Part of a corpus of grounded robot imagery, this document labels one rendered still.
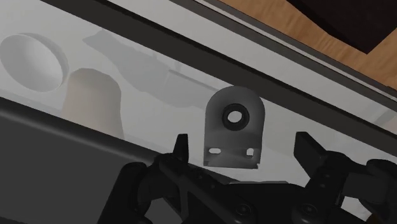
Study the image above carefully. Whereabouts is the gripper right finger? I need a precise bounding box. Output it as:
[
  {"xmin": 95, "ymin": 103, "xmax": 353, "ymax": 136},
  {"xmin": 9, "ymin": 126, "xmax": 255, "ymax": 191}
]
[{"xmin": 291, "ymin": 131, "xmax": 397, "ymax": 224}]

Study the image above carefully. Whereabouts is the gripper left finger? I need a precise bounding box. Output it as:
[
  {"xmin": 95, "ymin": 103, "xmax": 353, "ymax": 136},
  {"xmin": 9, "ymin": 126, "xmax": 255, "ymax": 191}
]
[{"xmin": 98, "ymin": 133, "xmax": 256, "ymax": 224}]

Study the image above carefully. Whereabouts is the grey bracket with round hole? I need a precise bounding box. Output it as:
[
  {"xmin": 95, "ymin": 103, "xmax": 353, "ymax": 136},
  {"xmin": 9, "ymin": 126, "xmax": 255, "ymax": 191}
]
[{"xmin": 203, "ymin": 85, "xmax": 266, "ymax": 170}]

